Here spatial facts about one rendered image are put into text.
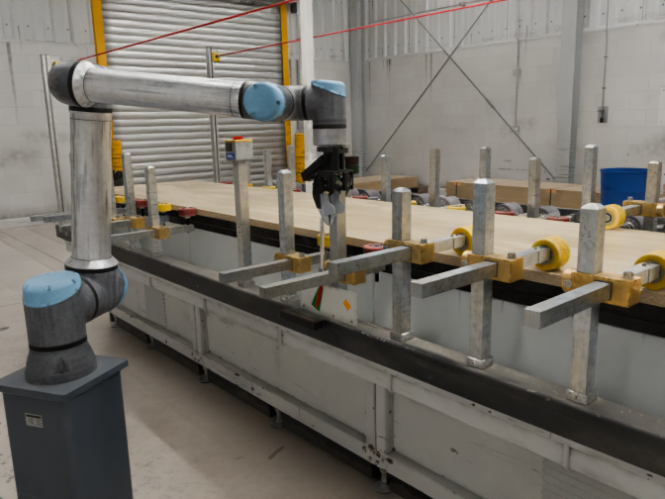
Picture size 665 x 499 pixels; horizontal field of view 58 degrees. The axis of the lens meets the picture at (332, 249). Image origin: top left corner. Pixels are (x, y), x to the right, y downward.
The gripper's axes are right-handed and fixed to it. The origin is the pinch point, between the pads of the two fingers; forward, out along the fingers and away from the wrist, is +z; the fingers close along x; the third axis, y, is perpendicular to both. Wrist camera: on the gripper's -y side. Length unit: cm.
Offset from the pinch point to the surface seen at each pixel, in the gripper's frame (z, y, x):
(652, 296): 12, 75, 26
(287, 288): 16.2, 0.9, -14.9
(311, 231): 11.2, -40.3, 26.2
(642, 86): -63, -223, 723
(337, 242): 7.3, -2.9, 6.2
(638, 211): 7, 36, 113
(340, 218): 0.6, -2.9, 7.6
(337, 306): 26.3, -2.6, 5.4
